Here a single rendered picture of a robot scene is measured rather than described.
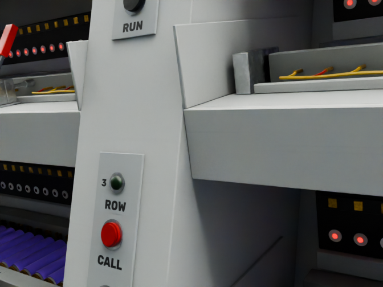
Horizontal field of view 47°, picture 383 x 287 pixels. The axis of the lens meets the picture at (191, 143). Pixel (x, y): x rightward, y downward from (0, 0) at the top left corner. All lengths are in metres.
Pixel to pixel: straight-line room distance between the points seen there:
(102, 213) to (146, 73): 0.10
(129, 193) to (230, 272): 0.10
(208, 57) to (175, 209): 0.10
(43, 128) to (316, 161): 0.23
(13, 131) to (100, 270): 0.16
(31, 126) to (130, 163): 0.12
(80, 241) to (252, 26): 0.20
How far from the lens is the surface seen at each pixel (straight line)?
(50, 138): 0.37
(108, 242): 0.30
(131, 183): 0.29
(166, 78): 0.28
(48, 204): 0.63
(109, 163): 0.30
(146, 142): 0.29
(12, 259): 0.54
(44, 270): 0.49
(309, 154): 0.24
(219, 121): 0.26
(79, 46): 0.34
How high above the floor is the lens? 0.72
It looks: 4 degrees up
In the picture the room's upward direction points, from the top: 5 degrees clockwise
